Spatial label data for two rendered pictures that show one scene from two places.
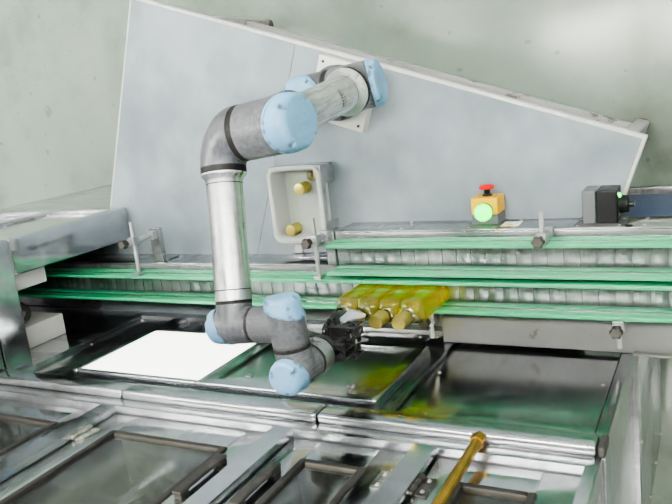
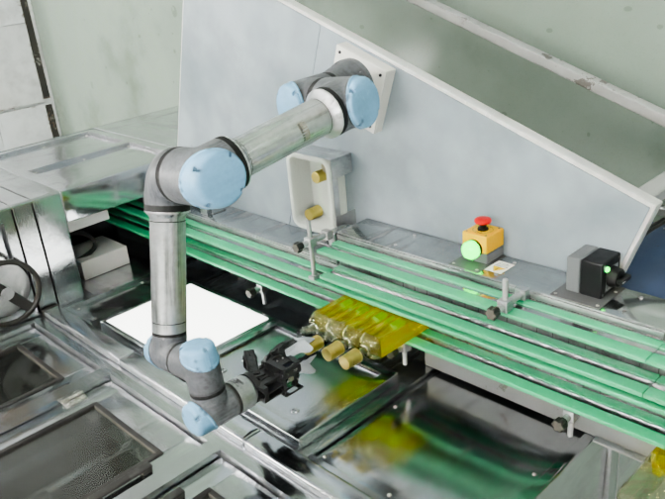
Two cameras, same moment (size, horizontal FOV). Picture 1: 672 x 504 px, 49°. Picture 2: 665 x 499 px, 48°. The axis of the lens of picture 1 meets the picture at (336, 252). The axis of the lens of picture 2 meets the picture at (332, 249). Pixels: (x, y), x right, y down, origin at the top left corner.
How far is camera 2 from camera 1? 74 cm
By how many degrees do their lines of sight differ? 21
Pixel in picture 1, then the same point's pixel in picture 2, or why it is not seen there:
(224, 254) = (156, 291)
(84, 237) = (141, 183)
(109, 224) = not seen: hidden behind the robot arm
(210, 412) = (172, 405)
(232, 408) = not seen: hidden behind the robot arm
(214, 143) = (149, 186)
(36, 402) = (64, 347)
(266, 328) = (180, 371)
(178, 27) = not seen: outside the picture
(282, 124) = (195, 187)
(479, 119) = (485, 145)
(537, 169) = (538, 212)
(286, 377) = (192, 421)
